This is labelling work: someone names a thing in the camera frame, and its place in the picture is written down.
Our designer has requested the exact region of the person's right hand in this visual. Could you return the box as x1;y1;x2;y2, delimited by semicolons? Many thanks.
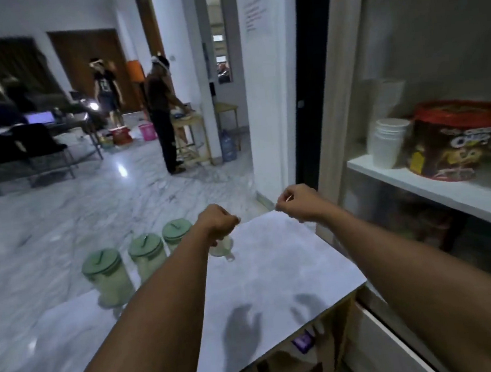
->
273;181;331;227

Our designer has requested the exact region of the person's left hand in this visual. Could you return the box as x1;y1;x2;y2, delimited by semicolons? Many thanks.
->
194;201;243;247

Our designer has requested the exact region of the person's left forearm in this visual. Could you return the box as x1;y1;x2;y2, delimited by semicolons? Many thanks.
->
48;220;236;372

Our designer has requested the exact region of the person's right forearm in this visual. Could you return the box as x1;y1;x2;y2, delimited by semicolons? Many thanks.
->
315;186;491;372

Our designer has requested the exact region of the small white pitcher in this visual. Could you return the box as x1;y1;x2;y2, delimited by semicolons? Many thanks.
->
208;234;236;263

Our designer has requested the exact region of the green lidded clear jar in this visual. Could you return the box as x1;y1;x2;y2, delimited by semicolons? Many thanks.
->
161;218;195;255
80;246;137;311
126;232;170;284

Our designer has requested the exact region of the blue water gallon bottle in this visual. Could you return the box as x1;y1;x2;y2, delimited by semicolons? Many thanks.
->
219;128;238;163

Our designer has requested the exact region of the light wooden side table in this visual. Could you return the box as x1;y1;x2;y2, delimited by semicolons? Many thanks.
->
170;109;213;169

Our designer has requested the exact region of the small wooden table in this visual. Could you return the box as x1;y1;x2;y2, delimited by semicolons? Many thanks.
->
214;101;243;153

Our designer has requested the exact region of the stack of white paper cups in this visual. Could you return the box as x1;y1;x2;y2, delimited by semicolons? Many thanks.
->
368;116;415;171

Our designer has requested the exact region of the pink plastic bucket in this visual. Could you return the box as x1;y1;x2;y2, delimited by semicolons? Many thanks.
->
138;122;158;142

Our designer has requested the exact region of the purple snack packet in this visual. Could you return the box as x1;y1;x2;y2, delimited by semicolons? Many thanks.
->
291;330;316;355

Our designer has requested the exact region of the red plastic bucket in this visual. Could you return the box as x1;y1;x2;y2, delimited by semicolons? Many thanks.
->
109;125;133;147

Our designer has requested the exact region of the white cabinet shelf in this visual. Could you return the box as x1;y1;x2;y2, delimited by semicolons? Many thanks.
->
346;143;491;250

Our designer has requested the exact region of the orange floor lamp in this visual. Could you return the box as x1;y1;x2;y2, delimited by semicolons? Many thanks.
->
126;59;149;113

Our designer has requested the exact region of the brown snack tub red lid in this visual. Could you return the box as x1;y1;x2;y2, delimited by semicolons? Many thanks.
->
401;96;491;186

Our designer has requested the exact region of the dark desk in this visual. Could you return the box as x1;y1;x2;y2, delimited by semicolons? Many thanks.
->
0;107;104;169

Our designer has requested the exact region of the black office chair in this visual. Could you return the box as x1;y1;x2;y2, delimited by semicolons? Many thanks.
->
9;119;78;185

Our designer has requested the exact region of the open laptop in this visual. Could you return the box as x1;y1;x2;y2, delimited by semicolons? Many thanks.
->
25;110;56;127

